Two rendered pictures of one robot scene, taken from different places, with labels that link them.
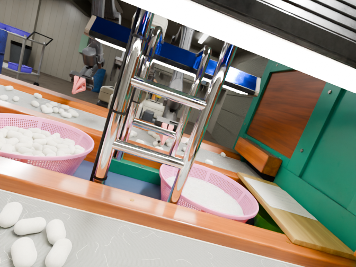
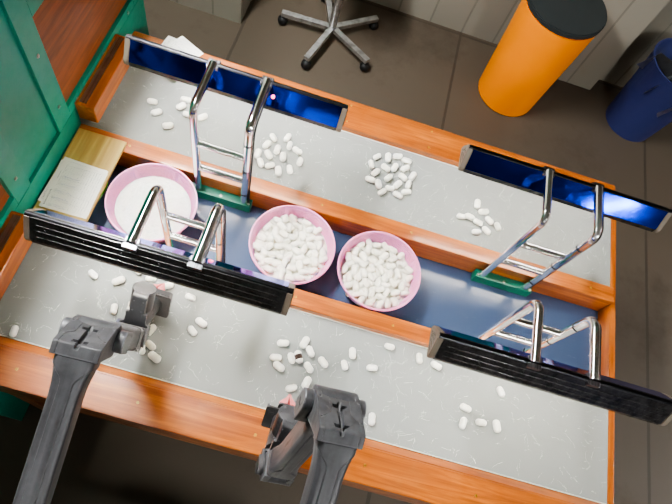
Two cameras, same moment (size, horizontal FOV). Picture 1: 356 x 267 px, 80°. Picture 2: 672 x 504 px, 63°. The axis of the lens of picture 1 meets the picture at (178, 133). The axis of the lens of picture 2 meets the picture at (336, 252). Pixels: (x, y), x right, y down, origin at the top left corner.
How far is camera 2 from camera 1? 183 cm
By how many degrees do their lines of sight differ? 106
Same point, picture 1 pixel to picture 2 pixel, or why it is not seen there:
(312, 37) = not seen: hidden behind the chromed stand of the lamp
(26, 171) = (281, 192)
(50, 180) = (269, 186)
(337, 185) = (44, 139)
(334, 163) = (32, 140)
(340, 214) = (61, 137)
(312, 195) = (46, 164)
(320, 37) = not seen: hidden behind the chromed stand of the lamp
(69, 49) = not seen: outside the picture
